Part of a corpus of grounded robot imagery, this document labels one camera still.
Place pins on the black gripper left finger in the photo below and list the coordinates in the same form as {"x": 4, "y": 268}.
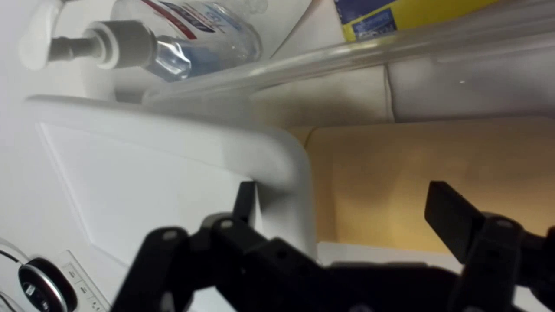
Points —
{"x": 244, "y": 265}

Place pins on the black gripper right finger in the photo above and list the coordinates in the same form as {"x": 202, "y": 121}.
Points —
{"x": 492, "y": 253}

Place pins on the white rectangular container lid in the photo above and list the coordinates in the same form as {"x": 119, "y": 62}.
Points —
{"x": 150, "y": 173}

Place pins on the clear plastic container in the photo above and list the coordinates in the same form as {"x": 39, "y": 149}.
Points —
{"x": 348, "y": 57}

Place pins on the black round disc device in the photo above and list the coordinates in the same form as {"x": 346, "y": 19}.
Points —
{"x": 46, "y": 286}

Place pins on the clear hand sanitizer pump bottle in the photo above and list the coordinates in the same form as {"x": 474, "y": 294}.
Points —
{"x": 192, "y": 34}

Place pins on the blue and yellow book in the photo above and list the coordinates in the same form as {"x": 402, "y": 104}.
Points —
{"x": 400, "y": 14}

